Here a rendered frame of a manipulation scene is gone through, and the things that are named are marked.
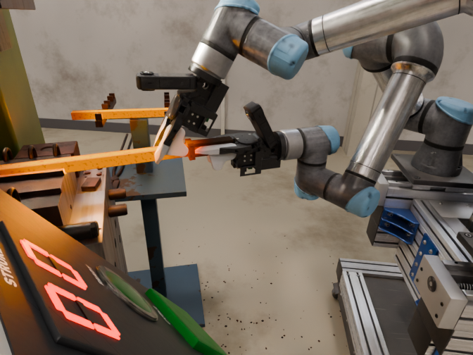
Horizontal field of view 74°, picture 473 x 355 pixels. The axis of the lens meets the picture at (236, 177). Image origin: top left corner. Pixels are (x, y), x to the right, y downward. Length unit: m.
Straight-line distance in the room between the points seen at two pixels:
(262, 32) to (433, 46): 0.39
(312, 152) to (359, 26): 0.29
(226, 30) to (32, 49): 3.78
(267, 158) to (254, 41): 0.28
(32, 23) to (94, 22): 0.70
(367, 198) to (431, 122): 0.51
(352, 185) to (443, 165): 0.51
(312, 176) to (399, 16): 0.38
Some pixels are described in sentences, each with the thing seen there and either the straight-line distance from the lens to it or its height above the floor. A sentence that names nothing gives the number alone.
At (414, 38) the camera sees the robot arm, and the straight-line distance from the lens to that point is 0.83.
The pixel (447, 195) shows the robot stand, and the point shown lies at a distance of 1.28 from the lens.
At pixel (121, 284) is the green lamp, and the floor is 1.10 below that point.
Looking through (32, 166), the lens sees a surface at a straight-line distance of 0.70.
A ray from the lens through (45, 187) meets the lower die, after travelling 0.65.
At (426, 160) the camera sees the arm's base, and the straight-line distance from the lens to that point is 1.22.
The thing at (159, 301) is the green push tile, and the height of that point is 1.04.
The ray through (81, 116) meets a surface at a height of 0.98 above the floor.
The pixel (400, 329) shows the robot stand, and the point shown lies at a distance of 1.48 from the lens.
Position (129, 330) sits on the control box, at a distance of 0.18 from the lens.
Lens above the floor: 1.27
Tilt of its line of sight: 27 degrees down
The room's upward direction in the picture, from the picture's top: 2 degrees clockwise
